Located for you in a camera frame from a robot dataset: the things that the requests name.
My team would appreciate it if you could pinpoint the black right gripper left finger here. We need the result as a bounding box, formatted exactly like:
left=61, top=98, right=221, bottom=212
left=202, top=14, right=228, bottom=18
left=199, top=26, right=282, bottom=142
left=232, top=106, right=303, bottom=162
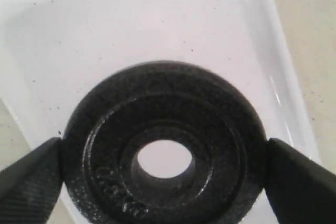
left=1, top=137, right=64, bottom=223

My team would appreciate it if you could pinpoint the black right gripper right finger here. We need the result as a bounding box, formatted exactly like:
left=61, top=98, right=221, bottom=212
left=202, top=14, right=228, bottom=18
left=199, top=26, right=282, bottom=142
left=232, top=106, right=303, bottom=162
left=264, top=138, right=335, bottom=223

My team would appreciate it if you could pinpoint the black weight plate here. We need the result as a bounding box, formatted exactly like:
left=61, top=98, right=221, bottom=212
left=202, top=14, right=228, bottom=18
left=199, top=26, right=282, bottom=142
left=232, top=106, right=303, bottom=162
left=62, top=60, right=269, bottom=224

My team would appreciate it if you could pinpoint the white rectangular plastic tray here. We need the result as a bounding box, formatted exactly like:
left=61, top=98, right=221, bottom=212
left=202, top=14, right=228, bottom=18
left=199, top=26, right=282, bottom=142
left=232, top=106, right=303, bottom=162
left=1, top=0, right=318, bottom=223

